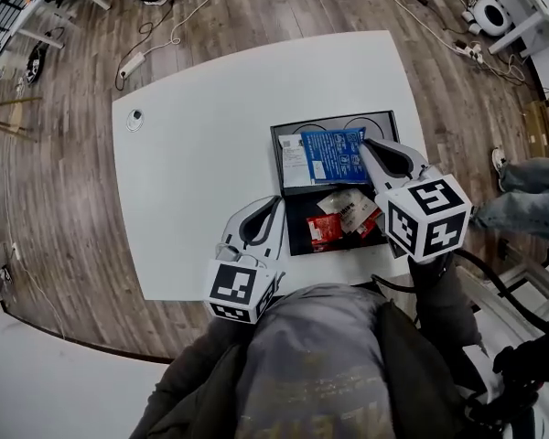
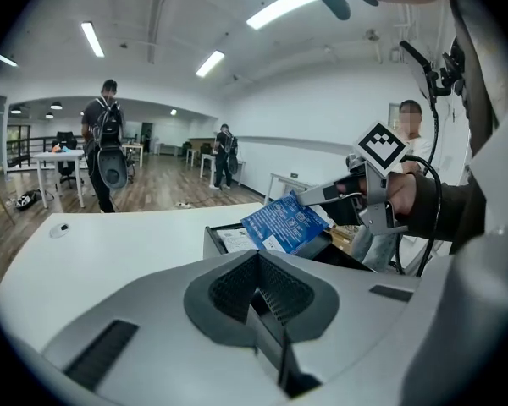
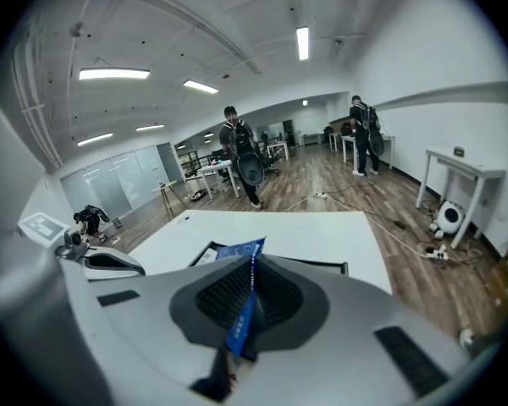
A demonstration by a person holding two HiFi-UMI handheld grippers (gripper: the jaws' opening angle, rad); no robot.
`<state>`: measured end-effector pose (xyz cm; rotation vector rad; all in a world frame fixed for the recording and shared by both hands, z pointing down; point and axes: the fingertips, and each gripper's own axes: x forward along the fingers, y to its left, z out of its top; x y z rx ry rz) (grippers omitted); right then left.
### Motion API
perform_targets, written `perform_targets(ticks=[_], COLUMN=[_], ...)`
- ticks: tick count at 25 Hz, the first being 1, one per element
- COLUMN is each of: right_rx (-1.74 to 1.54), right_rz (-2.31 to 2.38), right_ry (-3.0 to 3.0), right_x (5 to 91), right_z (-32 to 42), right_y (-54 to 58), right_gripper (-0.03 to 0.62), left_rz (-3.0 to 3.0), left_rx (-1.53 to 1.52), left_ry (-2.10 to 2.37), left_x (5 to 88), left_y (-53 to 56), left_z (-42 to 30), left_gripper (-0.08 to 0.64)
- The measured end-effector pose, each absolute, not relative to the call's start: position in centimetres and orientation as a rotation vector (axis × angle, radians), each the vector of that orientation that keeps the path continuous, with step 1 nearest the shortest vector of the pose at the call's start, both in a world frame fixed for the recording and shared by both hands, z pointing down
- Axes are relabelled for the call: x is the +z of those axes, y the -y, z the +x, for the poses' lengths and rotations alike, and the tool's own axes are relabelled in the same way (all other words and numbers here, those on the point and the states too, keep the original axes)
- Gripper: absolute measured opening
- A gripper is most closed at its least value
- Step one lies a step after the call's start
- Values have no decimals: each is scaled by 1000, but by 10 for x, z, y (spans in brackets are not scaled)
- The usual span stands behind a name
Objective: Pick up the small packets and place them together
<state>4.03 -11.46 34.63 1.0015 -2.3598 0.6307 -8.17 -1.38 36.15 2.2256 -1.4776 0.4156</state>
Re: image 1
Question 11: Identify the white printed packet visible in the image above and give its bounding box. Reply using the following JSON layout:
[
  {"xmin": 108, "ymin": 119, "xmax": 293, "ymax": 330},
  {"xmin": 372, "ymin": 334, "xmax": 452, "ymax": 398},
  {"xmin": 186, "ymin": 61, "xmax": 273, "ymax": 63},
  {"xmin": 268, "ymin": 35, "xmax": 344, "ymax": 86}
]
[{"xmin": 277, "ymin": 134, "xmax": 315, "ymax": 189}]

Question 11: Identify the beige packet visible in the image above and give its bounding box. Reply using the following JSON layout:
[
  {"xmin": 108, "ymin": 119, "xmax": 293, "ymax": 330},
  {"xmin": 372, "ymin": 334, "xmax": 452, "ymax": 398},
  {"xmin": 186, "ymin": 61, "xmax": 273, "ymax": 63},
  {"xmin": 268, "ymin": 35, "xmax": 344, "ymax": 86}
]
[{"xmin": 316, "ymin": 188, "xmax": 380, "ymax": 233}]

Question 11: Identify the person's left forearm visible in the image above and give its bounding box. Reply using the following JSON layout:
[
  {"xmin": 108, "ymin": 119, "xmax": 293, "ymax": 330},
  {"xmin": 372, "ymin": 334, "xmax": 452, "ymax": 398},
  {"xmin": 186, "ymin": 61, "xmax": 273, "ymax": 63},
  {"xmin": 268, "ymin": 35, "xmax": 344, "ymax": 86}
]
[{"xmin": 153, "ymin": 316, "xmax": 257, "ymax": 411}]

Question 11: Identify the person's torso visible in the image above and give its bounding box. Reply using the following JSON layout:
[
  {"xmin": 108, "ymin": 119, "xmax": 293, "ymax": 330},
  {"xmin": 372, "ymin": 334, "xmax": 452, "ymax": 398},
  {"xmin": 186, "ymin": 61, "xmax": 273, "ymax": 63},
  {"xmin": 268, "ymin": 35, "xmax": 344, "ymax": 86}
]
[{"xmin": 132, "ymin": 284, "xmax": 500, "ymax": 439}]

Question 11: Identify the white round appliance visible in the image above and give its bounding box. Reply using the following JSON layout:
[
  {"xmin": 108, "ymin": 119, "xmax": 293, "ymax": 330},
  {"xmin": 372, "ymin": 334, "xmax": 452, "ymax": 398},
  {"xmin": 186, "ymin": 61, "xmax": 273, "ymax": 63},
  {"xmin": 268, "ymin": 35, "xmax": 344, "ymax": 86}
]
[{"xmin": 461, "ymin": 0, "xmax": 513, "ymax": 38}]

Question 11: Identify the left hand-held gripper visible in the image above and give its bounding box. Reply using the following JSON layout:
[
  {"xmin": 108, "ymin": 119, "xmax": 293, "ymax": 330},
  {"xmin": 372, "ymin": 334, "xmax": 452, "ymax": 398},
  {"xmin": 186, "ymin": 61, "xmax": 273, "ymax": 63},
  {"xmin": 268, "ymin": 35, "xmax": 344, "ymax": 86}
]
[{"xmin": 202, "ymin": 194, "xmax": 288, "ymax": 326}]

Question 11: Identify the person's right forearm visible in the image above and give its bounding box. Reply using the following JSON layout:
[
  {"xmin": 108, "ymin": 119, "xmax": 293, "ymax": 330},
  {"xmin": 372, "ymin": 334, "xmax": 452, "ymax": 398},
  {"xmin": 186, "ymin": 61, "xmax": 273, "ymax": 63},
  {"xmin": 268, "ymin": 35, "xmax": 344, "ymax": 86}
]
[{"xmin": 406, "ymin": 249, "xmax": 484, "ymax": 351}]

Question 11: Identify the small shiny red packet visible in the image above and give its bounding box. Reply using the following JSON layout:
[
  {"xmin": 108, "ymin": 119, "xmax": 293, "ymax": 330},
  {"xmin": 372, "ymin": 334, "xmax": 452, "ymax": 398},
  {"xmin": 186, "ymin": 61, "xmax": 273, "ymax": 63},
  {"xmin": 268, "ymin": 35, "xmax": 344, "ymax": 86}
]
[{"xmin": 352, "ymin": 207, "xmax": 384, "ymax": 238}]

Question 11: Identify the white power strip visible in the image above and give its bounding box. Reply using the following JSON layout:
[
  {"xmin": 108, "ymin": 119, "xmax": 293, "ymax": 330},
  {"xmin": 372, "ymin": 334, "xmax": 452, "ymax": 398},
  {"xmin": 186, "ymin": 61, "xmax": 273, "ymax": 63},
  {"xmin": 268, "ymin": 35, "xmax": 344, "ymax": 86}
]
[
  {"xmin": 452, "ymin": 41, "xmax": 485, "ymax": 63},
  {"xmin": 118, "ymin": 51, "xmax": 146, "ymax": 80}
]

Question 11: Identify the black harness gear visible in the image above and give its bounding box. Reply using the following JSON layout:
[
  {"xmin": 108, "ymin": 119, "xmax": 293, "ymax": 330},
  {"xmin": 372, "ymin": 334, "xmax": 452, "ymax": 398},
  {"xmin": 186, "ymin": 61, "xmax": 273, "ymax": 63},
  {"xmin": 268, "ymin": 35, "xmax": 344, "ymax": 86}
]
[{"xmin": 461, "ymin": 327, "xmax": 549, "ymax": 439}]

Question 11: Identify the blue packet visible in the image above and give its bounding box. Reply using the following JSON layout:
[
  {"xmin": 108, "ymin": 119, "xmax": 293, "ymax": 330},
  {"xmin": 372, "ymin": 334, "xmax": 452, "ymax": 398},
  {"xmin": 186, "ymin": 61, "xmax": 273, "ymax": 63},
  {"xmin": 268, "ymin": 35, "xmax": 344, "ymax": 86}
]
[{"xmin": 300, "ymin": 126, "xmax": 375, "ymax": 186}]

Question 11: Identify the round table cable grommet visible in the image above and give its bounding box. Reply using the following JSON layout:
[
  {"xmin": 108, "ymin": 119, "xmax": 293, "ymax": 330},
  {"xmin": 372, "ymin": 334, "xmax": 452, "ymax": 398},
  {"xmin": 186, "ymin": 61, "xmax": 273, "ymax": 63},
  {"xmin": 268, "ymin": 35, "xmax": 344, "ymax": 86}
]
[{"xmin": 125, "ymin": 107, "xmax": 145, "ymax": 133}]

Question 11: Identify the white cable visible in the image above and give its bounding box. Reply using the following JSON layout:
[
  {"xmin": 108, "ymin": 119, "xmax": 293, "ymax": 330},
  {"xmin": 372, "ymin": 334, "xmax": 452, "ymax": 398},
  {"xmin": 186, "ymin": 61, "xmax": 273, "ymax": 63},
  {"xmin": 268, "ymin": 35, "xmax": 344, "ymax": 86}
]
[{"xmin": 144, "ymin": 0, "xmax": 237, "ymax": 57}]

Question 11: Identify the red square packet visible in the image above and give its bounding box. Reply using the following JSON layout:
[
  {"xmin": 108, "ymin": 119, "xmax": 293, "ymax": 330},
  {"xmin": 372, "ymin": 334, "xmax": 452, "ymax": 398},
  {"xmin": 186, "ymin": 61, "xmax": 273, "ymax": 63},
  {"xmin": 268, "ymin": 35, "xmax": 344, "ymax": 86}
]
[{"xmin": 305, "ymin": 212, "xmax": 345, "ymax": 254}]

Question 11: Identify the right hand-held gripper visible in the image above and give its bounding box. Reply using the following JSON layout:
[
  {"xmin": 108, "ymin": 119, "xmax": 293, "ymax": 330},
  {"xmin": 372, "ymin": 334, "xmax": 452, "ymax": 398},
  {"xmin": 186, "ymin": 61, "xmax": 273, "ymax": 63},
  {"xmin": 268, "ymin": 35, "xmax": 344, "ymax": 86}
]
[{"xmin": 358, "ymin": 137, "xmax": 473, "ymax": 263}]

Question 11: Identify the cardboard box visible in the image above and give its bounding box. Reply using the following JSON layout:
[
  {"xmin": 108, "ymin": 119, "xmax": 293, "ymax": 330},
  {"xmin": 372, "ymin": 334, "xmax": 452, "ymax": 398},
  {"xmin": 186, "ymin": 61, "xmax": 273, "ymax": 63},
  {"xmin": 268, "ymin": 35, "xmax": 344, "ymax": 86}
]
[{"xmin": 521, "ymin": 98, "xmax": 549, "ymax": 155}]

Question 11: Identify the black drawer box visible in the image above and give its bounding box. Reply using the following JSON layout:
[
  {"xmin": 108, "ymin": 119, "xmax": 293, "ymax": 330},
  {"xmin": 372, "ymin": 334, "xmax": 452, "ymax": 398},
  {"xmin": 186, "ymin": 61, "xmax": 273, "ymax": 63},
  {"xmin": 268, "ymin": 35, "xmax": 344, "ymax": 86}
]
[{"xmin": 269, "ymin": 110, "xmax": 402, "ymax": 258}]

